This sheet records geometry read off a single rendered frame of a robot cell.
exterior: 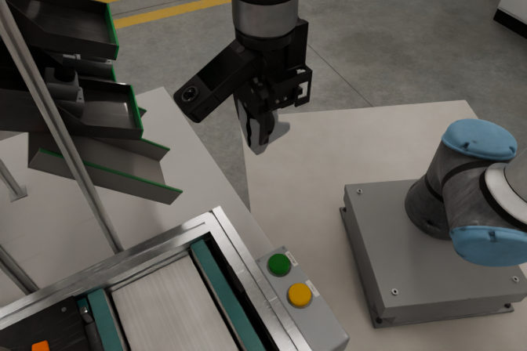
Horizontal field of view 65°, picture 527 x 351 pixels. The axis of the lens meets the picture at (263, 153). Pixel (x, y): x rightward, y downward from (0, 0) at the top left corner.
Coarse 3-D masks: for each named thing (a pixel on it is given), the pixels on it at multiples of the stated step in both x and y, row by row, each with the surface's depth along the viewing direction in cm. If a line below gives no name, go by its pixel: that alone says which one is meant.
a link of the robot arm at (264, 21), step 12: (240, 0) 44; (288, 0) 49; (240, 12) 45; (252, 12) 44; (264, 12) 44; (276, 12) 44; (288, 12) 45; (240, 24) 46; (252, 24) 45; (264, 24) 45; (276, 24) 45; (288, 24) 46; (252, 36) 46; (264, 36) 46; (276, 36) 46
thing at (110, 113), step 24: (0, 48) 64; (0, 72) 67; (0, 96) 56; (24, 96) 57; (96, 96) 74; (120, 96) 76; (0, 120) 59; (24, 120) 60; (72, 120) 63; (96, 120) 69; (120, 120) 72
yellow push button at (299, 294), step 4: (296, 284) 75; (300, 284) 75; (304, 284) 76; (292, 288) 75; (296, 288) 75; (300, 288) 75; (304, 288) 75; (308, 288) 75; (292, 292) 74; (296, 292) 74; (300, 292) 74; (304, 292) 74; (308, 292) 74; (292, 296) 74; (296, 296) 74; (300, 296) 74; (304, 296) 74; (308, 296) 74; (292, 300) 74; (296, 300) 73; (300, 300) 73; (304, 300) 73; (308, 300) 74; (296, 304) 73; (300, 304) 73; (304, 304) 73
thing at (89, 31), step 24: (24, 0) 60; (48, 0) 62; (72, 0) 63; (24, 24) 51; (48, 24) 58; (72, 24) 60; (96, 24) 63; (48, 48) 54; (72, 48) 55; (96, 48) 56
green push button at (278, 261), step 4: (272, 256) 79; (276, 256) 79; (280, 256) 79; (284, 256) 79; (272, 260) 79; (276, 260) 79; (280, 260) 79; (284, 260) 79; (288, 260) 79; (268, 264) 78; (272, 264) 78; (276, 264) 78; (280, 264) 78; (284, 264) 78; (288, 264) 78; (272, 268) 78; (276, 268) 78; (280, 268) 78; (284, 268) 78; (288, 268) 78; (272, 272) 78; (276, 272) 77; (280, 272) 77; (284, 272) 78
